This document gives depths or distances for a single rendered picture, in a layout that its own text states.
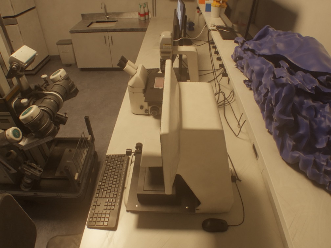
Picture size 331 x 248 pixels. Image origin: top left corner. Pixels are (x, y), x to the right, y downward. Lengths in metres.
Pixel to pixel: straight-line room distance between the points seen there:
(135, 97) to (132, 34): 2.15
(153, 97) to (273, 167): 0.93
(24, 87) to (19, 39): 2.62
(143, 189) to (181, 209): 0.18
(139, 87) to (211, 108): 0.77
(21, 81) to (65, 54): 2.88
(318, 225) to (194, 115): 0.45
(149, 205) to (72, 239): 0.58
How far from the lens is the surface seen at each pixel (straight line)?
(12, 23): 4.15
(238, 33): 1.36
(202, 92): 0.86
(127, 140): 1.41
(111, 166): 1.27
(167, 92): 0.72
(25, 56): 1.49
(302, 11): 1.30
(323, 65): 0.84
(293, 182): 0.64
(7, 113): 1.65
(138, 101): 1.53
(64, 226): 2.05
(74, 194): 1.83
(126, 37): 3.61
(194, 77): 1.50
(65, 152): 2.09
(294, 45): 0.99
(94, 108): 3.09
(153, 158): 0.90
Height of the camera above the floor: 1.72
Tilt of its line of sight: 40 degrees down
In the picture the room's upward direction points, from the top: straight up
